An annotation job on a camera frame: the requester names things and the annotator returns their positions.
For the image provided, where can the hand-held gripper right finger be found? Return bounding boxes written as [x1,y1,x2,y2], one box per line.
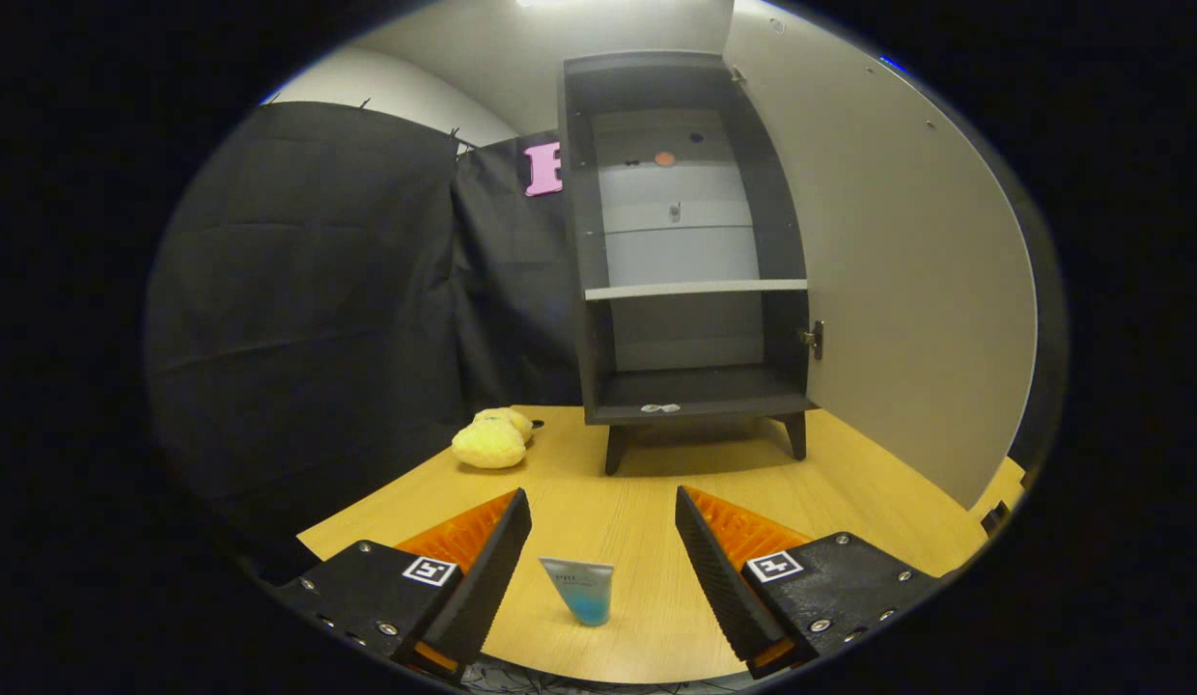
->
[670,486,957,680]

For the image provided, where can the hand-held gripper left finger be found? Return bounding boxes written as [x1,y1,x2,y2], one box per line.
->
[270,489,534,683]

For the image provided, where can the blue gradient tube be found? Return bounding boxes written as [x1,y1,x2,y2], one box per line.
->
[540,557,616,627]

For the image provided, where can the beige cabinet door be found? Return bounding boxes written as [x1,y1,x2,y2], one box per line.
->
[722,0,1039,510]

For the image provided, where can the yellow plush toy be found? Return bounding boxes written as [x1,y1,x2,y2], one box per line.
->
[452,407,535,470]

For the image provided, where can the white cabinet shelf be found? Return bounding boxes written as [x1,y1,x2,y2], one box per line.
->
[584,279,809,301]

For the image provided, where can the black backdrop cloth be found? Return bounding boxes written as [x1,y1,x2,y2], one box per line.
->
[145,101,585,580]

